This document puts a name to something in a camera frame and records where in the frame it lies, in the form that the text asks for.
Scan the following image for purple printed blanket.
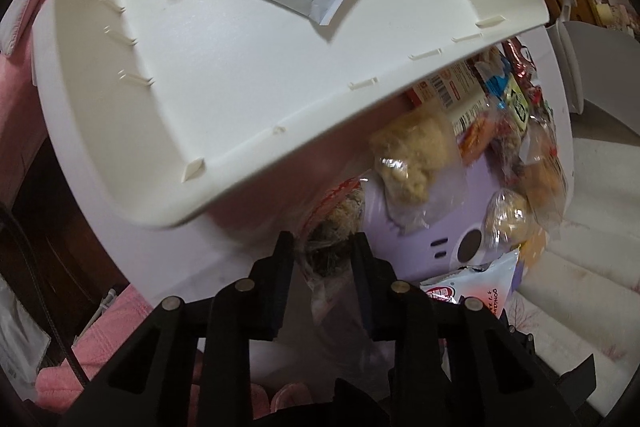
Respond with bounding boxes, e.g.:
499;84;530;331
210;107;571;308

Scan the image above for black cable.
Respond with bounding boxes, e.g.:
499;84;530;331
0;207;91;383

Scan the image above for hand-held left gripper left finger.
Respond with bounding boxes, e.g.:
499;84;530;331
60;231;296;427

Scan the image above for blue white snack packet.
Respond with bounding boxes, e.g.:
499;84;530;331
480;72;516;100

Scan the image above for pink fleece towel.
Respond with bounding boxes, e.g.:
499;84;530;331
35;282;311;427

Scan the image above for red wrapped candy packet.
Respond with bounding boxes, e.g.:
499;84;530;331
500;37;538;80

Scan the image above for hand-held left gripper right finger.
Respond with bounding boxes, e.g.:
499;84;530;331
350;232;581;427

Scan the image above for white plastic bag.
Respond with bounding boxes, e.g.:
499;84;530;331
0;277;51;388

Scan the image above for pink cloth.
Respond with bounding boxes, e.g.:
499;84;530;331
0;52;56;208

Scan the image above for red white barcode snack packet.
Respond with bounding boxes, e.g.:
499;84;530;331
405;59;488;138

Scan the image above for clear packet pale crumbly snack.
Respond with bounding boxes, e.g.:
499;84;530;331
369;112;466;233

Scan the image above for clear packet dark rice crackers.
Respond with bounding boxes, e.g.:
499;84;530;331
295;177;396;348

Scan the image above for yellow green label snack packet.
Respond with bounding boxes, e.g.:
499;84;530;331
502;84;533;128

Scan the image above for orange red snack packet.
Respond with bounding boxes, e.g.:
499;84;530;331
457;117;501;162

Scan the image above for clear packet round cookie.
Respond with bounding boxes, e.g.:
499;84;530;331
485;189;531;248

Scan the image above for clear packet orange crackers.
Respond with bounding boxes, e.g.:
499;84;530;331
520;147;566;218

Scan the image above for white plastic tray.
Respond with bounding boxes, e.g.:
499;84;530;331
31;0;551;228

